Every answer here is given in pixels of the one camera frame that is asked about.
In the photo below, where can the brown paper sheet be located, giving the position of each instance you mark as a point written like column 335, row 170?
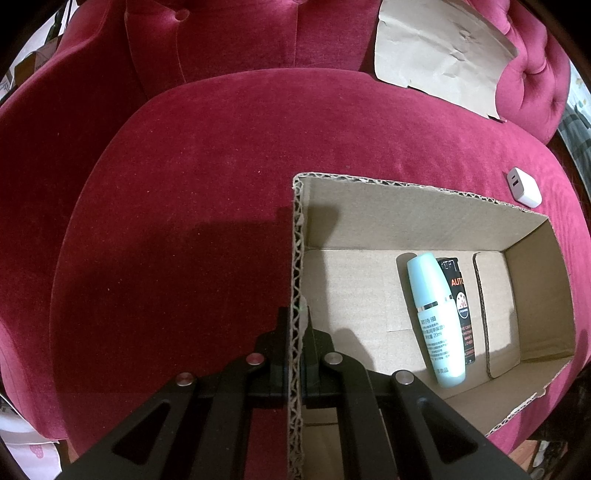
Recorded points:
column 438, row 46

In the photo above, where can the large white charger plug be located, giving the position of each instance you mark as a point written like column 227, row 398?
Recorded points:
column 524, row 189

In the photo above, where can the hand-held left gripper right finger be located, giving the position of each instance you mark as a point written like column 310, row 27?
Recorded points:
column 318, row 364

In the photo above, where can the cardboard box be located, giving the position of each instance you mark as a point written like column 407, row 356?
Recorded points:
column 369, row 277

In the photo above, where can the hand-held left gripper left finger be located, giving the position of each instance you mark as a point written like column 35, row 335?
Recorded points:
column 272, row 360

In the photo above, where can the pale blue bottle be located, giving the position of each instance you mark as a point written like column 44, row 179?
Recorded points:
column 434, row 323

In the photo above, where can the grey plaid blanket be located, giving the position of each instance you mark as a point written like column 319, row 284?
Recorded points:
column 577, row 134

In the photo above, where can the red velvet tufted sofa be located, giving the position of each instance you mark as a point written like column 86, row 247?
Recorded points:
column 184, row 184

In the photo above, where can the black tube with orange text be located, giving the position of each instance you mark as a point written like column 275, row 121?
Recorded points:
column 461, row 314

